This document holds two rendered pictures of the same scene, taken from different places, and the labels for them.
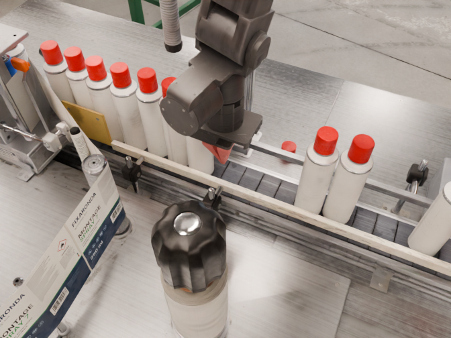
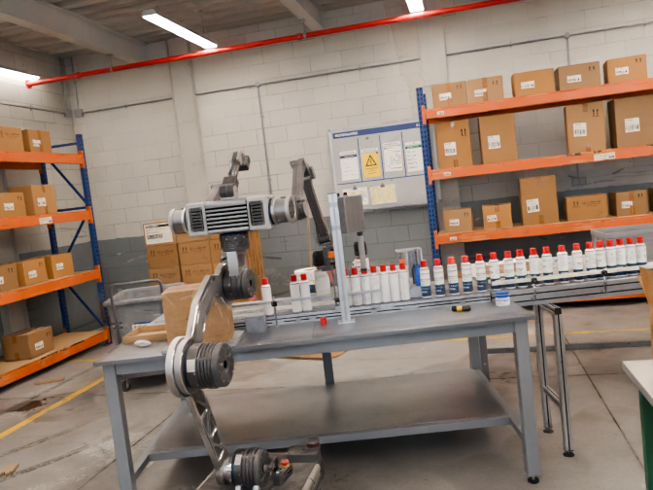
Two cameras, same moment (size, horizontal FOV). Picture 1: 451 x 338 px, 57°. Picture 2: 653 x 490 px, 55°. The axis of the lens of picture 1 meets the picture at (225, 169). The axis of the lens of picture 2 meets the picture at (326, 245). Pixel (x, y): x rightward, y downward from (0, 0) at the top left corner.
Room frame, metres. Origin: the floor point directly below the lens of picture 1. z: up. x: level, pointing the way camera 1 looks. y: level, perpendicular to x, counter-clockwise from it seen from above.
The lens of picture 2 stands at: (3.59, -1.34, 1.51)
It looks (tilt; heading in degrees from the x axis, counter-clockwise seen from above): 5 degrees down; 157
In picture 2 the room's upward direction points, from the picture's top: 7 degrees counter-clockwise
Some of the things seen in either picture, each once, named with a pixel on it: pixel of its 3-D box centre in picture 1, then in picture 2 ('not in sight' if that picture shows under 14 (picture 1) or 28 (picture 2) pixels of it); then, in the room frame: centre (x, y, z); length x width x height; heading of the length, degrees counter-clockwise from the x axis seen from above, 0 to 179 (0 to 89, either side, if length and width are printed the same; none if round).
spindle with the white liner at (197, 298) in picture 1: (195, 282); (322, 274); (0.22, 0.04, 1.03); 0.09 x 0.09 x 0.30
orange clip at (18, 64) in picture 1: (21, 63); not in sight; (0.61, 0.37, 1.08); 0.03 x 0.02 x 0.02; 65
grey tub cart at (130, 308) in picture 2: not in sight; (151, 327); (-2.21, -0.68, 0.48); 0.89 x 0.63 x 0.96; 163
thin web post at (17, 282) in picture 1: (43, 308); not in sight; (0.21, 0.25, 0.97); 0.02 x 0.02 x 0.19
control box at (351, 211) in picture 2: not in sight; (347, 214); (0.63, 0.05, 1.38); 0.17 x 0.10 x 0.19; 120
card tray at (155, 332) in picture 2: not in sight; (157, 332); (0.09, -0.91, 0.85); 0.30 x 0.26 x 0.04; 65
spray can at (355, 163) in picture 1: (348, 182); (295, 293); (0.42, -0.21, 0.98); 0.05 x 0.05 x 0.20
